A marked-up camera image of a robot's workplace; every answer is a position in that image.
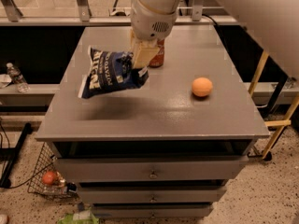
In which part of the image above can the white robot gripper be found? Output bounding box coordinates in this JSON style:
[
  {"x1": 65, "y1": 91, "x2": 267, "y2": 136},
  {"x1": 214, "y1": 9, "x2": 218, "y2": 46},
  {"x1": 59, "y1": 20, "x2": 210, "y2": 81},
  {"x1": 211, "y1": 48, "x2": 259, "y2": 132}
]
[{"x1": 130, "y1": 0, "x2": 177, "y2": 69}]

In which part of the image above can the blue potato chip bag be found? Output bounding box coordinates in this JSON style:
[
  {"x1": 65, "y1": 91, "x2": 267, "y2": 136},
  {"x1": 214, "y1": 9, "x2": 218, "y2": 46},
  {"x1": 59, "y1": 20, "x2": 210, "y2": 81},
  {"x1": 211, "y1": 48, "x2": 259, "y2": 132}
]
[{"x1": 78, "y1": 47, "x2": 149, "y2": 99}]

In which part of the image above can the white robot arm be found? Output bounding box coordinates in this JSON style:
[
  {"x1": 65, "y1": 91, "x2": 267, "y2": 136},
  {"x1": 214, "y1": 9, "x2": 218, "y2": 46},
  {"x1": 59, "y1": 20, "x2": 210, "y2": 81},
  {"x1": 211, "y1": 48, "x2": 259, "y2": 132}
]
[{"x1": 131, "y1": 0, "x2": 299, "y2": 77}]

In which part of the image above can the red cola can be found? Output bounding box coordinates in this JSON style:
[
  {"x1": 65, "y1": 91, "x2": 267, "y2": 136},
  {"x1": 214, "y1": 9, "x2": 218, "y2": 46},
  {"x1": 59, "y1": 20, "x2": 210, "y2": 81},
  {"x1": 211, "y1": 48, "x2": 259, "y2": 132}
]
[{"x1": 149, "y1": 40, "x2": 164, "y2": 68}]

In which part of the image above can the orange ball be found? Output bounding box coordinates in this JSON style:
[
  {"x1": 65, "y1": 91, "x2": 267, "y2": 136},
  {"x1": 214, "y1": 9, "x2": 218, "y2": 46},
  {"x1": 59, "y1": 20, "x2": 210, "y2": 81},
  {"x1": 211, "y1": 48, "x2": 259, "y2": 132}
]
[{"x1": 192, "y1": 77, "x2": 213, "y2": 97}]

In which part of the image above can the grey drawer cabinet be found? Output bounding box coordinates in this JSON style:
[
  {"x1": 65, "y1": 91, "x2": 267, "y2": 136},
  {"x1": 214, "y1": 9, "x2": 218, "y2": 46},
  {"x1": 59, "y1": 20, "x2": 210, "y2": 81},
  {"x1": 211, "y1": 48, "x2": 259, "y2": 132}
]
[{"x1": 36, "y1": 25, "x2": 268, "y2": 218}]

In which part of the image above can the clear plastic water bottle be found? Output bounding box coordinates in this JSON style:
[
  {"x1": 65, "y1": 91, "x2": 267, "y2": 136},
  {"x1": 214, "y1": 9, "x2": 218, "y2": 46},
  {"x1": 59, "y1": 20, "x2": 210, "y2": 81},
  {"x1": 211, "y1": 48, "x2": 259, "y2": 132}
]
[{"x1": 7, "y1": 63, "x2": 29, "y2": 93}]

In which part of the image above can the red apple in basket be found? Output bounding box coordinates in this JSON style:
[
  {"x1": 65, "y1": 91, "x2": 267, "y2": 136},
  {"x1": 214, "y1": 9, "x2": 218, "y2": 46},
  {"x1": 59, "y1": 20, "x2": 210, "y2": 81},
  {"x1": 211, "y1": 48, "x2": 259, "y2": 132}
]
[{"x1": 42, "y1": 171, "x2": 57, "y2": 185}]

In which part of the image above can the black floor stand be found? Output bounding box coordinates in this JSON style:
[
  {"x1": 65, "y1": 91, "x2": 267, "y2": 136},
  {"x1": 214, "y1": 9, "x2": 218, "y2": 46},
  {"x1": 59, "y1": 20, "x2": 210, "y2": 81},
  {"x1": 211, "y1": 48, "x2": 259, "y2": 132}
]
[{"x1": 0, "y1": 123, "x2": 32, "y2": 189}]

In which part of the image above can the green white package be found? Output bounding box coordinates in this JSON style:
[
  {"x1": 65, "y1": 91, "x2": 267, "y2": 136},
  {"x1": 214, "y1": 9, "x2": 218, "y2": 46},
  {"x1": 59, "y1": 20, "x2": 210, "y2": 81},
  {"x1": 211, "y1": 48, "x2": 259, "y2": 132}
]
[{"x1": 57, "y1": 210, "x2": 99, "y2": 224}]

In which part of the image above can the black cable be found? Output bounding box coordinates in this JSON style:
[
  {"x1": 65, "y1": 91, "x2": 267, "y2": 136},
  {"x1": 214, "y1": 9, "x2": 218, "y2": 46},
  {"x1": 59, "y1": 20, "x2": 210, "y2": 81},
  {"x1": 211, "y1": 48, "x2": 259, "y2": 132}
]
[{"x1": 202, "y1": 13, "x2": 232, "y2": 58}]

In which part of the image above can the black wire basket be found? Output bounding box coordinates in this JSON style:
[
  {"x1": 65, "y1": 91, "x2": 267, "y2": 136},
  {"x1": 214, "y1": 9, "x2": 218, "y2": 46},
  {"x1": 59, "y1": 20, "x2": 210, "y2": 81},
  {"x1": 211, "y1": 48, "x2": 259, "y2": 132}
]
[{"x1": 27, "y1": 144, "x2": 77, "y2": 200}]

